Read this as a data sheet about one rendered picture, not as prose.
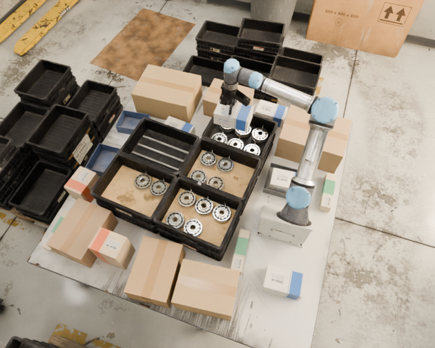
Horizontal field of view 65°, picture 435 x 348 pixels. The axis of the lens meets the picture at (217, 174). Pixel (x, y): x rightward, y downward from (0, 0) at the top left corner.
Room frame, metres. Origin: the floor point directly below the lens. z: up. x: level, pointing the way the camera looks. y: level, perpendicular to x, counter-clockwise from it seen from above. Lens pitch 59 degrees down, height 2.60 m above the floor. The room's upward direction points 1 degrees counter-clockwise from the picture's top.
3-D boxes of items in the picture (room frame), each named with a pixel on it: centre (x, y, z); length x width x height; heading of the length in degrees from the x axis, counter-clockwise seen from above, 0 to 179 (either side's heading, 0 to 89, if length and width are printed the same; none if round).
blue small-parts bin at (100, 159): (1.22, 0.74, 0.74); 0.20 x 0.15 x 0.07; 163
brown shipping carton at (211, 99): (1.67, -0.08, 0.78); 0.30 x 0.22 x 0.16; 68
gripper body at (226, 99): (1.30, -0.07, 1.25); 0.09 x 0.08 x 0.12; 71
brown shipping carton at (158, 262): (0.48, 0.33, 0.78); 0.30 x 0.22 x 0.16; 166
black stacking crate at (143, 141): (1.20, 0.34, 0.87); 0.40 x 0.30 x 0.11; 65
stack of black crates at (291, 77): (2.18, -0.66, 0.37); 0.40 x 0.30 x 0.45; 70
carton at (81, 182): (1.01, 0.81, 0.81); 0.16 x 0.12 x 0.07; 155
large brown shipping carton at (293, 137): (1.33, -0.62, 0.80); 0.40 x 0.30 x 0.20; 68
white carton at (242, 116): (1.29, -0.10, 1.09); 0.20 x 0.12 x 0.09; 71
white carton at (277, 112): (1.59, -0.38, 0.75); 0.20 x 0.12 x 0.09; 68
